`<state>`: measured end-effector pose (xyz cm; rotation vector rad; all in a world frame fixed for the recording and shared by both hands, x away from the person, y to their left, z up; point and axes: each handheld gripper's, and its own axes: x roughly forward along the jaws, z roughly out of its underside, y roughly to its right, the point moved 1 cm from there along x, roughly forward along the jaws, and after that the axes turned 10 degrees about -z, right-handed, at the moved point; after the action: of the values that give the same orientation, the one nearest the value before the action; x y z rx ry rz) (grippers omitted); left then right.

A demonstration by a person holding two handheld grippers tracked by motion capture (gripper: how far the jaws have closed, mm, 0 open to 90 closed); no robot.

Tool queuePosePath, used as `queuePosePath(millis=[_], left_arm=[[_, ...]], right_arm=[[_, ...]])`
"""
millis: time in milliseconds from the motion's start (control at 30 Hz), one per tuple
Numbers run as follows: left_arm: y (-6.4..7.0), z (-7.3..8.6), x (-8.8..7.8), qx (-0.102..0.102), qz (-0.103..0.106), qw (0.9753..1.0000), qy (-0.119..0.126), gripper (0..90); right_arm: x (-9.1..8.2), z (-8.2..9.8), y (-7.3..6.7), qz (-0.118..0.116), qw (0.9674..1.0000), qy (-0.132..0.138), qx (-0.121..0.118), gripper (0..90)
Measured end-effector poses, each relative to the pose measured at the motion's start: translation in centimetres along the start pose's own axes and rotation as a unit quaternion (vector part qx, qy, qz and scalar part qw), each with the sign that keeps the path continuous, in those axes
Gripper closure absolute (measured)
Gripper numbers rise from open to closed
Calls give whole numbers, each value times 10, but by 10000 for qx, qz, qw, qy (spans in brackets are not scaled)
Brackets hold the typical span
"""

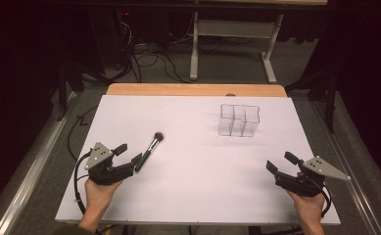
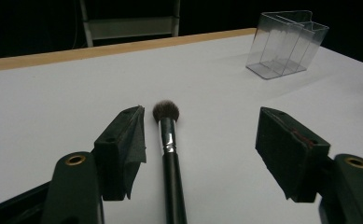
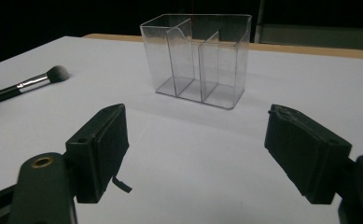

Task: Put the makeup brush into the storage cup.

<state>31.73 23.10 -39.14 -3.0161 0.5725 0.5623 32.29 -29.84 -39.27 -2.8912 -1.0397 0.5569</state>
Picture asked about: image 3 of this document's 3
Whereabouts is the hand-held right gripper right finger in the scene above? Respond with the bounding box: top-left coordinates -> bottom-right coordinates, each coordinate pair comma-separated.
263,104 -> 354,205

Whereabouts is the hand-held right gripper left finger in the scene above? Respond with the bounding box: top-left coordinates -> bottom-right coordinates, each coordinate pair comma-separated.
64,103 -> 133,204

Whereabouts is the clear acrylic organizer box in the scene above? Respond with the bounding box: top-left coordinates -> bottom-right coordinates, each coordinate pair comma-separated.
139,13 -> 253,110

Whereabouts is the black makeup brush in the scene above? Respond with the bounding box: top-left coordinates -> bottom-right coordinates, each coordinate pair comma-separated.
0,64 -> 71,109

